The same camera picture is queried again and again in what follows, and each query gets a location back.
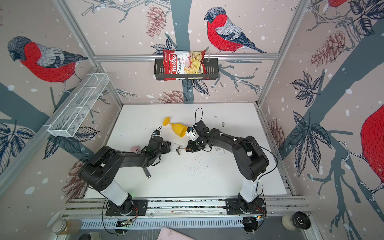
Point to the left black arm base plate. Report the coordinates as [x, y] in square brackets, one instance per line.
[128, 208]

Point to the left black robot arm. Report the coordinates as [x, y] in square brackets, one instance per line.
[100, 171]

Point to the white wire mesh shelf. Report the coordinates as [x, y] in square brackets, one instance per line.
[72, 116]

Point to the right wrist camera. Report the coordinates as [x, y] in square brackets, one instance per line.
[191, 132]

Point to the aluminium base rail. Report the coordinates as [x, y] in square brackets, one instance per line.
[177, 213]

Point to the yellow plastic goblet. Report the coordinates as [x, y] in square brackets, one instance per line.
[179, 129]

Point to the grey white remote control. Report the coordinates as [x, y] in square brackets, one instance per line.
[175, 147]

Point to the red cassava chips bag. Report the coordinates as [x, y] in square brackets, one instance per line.
[183, 62]

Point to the pink flat object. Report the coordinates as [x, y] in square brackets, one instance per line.
[169, 234]

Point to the glass jar amber content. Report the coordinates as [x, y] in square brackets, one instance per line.
[67, 227]

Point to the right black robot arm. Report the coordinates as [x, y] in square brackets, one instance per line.
[250, 160]

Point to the white black round jar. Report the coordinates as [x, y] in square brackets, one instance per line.
[298, 220]

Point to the black wall basket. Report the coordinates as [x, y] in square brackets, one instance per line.
[208, 69]

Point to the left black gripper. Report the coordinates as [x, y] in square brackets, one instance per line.
[167, 146]

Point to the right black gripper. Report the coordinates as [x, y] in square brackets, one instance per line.
[190, 147]

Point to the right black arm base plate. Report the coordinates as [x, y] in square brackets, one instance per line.
[241, 207]

